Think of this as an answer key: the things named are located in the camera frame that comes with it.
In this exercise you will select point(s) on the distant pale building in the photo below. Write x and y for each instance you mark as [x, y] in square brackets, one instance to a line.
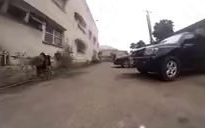
[111, 53]

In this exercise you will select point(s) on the dark car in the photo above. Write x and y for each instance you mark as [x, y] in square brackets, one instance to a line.
[122, 60]

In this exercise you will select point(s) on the brown dirt road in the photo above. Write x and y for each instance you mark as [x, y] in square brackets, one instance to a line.
[100, 100]

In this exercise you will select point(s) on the bush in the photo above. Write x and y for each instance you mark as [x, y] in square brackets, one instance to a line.
[64, 56]

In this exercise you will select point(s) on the utility pole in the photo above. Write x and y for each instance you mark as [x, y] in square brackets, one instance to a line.
[148, 26]

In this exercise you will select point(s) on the dark green tree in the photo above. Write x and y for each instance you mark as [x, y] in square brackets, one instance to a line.
[163, 29]

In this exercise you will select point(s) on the robot's own part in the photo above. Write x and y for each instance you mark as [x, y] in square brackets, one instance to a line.
[142, 126]

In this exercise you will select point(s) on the dark suv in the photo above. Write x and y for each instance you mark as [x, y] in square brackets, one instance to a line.
[176, 53]

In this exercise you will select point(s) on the beige building with windows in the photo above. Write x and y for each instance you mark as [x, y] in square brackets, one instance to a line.
[33, 30]

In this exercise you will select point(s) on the rusty pipe railing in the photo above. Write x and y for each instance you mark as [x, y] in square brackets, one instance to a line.
[10, 58]

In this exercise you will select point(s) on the dark shed roof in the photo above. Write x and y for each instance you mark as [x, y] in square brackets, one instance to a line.
[198, 25]

